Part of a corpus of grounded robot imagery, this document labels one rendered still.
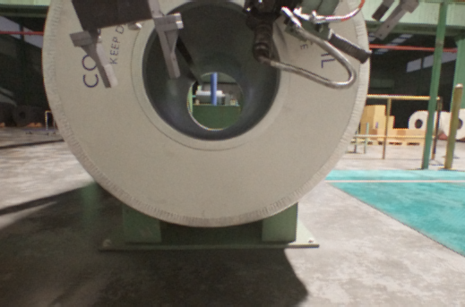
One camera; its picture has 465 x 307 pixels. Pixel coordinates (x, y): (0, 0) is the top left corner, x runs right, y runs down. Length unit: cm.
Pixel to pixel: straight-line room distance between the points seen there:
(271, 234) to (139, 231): 63
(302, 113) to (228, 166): 34
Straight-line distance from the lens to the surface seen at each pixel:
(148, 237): 126
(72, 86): 105
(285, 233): 126
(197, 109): 341
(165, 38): 47
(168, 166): 93
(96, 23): 51
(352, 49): 85
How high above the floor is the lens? 59
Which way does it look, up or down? 7 degrees down
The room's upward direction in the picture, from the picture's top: 1 degrees clockwise
